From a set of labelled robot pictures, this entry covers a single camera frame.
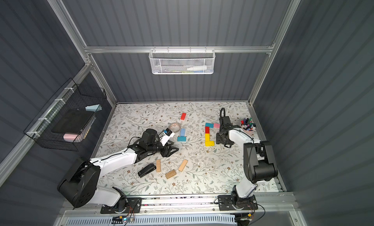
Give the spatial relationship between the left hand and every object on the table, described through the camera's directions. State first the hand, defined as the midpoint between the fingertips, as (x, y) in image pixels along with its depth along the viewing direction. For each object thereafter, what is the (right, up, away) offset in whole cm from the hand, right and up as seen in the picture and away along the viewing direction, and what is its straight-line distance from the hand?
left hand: (177, 148), depth 83 cm
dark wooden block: (-4, -15, 0) cm, 15 cm away
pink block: (+28, +11, +23) cm, 38 cm away
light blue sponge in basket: (-47, +23, -2) cm, 52 cm away
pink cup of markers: (+44, +12, +6) cm, 46 cm away
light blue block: (+2, +7, +19) cm, 20 cm away
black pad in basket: (-48, +16, -15) cm, 53 cm away
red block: (+2, +18, +29) cm, 34 cm away
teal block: (+2, +3, +16) cm, 17 cm away
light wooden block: (-11, -11, +3) cm, 16 cm away
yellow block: (+19, +4, +17) cm, 26 cm away
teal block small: (+23, +12, +23) cm, 35 cm away
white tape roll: (-3, +10, +22) cm, 24 cm away
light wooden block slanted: (+3, -11, +4) cm, 12 cm away
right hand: (+30, +3, +11) cm, 32 cm away
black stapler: (-17, -13, 0) cm, 22 cm away
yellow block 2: (+21, 0, +14) cm, 25 cm away
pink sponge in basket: (-46, +9, -19) cm, 50 cm away
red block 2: (+20, +8, +19) cm, 29 cm away
